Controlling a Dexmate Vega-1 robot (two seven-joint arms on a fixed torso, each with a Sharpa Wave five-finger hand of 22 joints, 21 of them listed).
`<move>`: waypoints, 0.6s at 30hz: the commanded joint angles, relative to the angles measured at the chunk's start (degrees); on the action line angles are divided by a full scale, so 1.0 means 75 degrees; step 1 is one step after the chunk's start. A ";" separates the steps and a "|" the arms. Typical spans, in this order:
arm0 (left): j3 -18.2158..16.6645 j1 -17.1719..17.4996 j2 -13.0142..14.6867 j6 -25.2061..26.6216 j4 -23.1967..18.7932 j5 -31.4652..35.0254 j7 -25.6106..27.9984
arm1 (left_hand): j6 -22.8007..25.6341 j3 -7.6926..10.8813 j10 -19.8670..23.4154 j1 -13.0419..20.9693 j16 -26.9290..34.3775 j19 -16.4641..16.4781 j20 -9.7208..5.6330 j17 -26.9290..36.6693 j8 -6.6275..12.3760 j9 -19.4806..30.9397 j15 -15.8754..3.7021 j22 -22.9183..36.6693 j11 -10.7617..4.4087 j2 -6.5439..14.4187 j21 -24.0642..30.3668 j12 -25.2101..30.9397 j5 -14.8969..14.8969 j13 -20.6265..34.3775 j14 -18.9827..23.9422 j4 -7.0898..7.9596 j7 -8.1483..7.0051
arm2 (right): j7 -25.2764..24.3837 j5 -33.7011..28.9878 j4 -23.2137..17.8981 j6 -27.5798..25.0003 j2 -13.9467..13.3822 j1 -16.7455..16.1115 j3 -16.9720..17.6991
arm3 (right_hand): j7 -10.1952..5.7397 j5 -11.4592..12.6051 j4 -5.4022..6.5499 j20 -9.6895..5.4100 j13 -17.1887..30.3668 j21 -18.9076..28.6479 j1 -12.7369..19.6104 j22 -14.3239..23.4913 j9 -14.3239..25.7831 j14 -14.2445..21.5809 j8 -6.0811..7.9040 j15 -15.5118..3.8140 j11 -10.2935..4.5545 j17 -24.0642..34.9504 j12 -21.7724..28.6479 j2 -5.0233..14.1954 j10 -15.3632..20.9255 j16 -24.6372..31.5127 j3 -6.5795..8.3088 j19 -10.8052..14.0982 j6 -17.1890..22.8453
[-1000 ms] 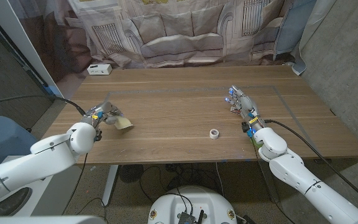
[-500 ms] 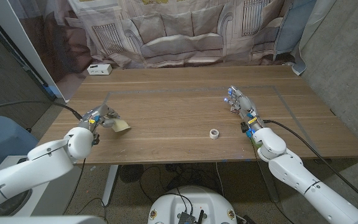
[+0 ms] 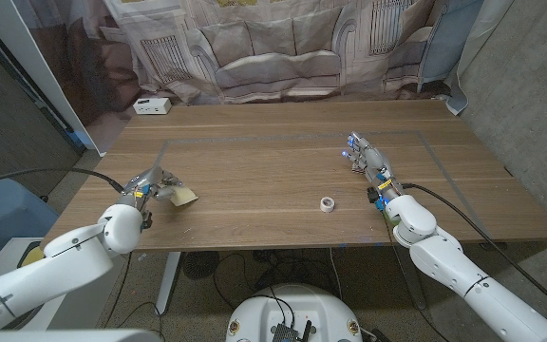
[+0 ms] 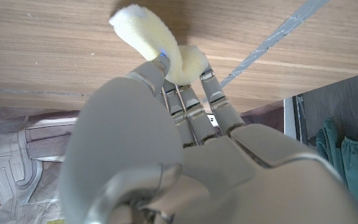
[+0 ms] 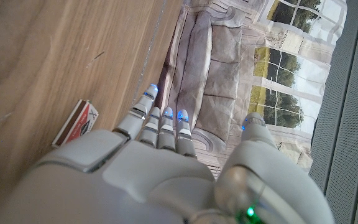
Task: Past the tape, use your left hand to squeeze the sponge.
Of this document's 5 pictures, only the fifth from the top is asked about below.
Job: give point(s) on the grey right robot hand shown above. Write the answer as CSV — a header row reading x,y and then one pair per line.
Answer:
x,y
135,186

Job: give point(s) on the printed living room backdrop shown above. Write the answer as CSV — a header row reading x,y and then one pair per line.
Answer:
x,y
225,62

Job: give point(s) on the red and white matchbox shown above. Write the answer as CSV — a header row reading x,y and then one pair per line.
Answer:
x,y
79,124

